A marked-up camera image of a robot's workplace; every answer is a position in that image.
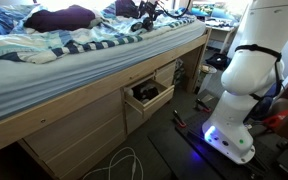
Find open wooden drawer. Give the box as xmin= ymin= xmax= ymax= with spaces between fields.
xmin=124 ymin=79 xmax=174 ymax=119

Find blue striped duvet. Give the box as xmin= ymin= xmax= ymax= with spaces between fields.
xmin=0 ymin=5 xmax=196 ymax=64

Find black bag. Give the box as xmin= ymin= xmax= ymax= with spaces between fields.
xmin=206 ymin=53 xmax=227 ymax=69

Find light blue mattress sheet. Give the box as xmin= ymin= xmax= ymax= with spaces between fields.
xmin=0 ymin=21 xmax=206 ymax=120

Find black socks in drawer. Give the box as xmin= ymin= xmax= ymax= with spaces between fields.
xmin=132 ymin=83 xmax=159 ymax=102

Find white desk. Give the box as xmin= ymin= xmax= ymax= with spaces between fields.
xmin=206 ymin=23 xmax=237 ymax=53

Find red handled clamp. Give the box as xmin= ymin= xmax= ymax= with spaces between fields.
xmin=173 ymin=110 xmax=186 ymax=128

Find white bin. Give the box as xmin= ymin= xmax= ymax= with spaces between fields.
xmin=198 ymin=64 xmax=217 ymax=93

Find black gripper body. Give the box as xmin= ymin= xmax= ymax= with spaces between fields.
xmin=140 ymin=0 xmax=159 ymax=14

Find dark purple garment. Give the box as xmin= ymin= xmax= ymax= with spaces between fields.
xmin=24 ymin=5 xmax=101 ymax=32

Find blue pillow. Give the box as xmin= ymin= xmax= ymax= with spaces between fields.
xmin=0 ymin=8 xmax=25 ymax=35

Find large wooden drawer front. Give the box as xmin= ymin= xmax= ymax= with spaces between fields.
xmin=18 ymin=90 xmax=125 ymax=180

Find white cable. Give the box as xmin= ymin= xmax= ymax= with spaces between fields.
xmin=82 ymin=147 xmax=144 ymax=180

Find white rolled sock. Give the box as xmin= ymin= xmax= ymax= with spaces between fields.
xmin=125 ymin=89 xmax=134 ymax=96

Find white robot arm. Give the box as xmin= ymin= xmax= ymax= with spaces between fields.
xmin=202 ymin=0 xmax=288 ymax=165

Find wooden bed frame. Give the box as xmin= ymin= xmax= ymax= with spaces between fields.
xmin=0 ymin=29 xmax=211 ymax=180

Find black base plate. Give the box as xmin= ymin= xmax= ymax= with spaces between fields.
xmin=175 ymin=109 xmax=288 ymax=180

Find dark navy garment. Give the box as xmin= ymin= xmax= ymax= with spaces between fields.
xmin=115 ymin=0 xmax=139 ymax=19

